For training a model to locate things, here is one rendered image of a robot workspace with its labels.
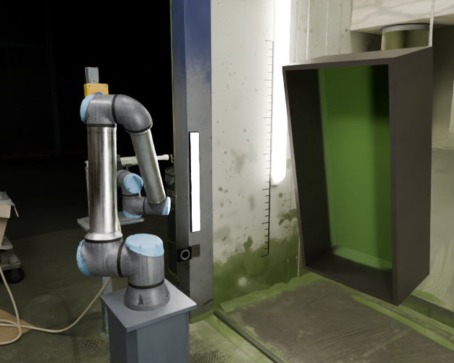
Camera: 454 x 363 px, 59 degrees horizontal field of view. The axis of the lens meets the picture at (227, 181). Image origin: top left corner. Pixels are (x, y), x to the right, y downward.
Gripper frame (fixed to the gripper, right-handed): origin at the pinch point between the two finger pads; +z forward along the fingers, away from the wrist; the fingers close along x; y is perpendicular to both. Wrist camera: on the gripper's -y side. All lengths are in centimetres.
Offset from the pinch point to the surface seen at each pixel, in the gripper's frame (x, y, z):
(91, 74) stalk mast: 0, -51, 16
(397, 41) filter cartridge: 198, -74, -43
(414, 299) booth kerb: 173, 98, -89
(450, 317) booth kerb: 172, 98, -113
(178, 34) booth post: 48, -74, 3
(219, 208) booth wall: 69, 34, -7
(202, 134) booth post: 58, -15, -6
